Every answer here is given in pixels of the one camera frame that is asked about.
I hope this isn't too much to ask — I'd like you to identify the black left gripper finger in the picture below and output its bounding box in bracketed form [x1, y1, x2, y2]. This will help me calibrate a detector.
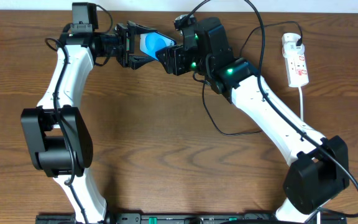
[129, 54, 155, 70]
[127, 21, 157, 34]

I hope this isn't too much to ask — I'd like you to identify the blue Galaxy smartphone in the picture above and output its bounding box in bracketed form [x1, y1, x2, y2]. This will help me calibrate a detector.
[139, 32, 177, 60]

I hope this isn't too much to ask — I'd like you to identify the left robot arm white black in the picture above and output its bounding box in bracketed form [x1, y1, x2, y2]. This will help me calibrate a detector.
[21, 2, 154, 223]

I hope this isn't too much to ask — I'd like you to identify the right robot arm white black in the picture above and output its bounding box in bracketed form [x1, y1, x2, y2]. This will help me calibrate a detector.
[156, 15, 349, 223]

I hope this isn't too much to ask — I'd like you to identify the white power strip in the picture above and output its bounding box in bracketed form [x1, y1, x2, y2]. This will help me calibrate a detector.
[282, 33, 309, 88]

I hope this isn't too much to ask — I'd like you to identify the black USB charging cable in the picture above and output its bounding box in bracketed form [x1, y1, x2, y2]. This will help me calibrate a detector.
[192, 21, 303, 137]

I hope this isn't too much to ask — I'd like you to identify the white power strip cord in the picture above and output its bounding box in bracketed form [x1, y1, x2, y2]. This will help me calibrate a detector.
[297, 86, 305, 122]

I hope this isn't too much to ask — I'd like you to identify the black left camera cable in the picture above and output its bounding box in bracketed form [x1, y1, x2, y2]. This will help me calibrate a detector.
[44, 4, 114, 224]

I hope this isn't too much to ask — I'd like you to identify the black camera cable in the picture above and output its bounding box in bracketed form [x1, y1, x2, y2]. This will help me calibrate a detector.
[44, 4, 114, 224]
[185, 0, 358, 218]

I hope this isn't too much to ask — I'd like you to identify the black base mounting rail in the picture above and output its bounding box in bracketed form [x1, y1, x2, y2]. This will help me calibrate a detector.
[35, 212, 347, 224]

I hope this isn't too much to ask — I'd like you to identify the black right camera cable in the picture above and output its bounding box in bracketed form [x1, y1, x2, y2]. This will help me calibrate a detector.
[185, 0, 358, 218]

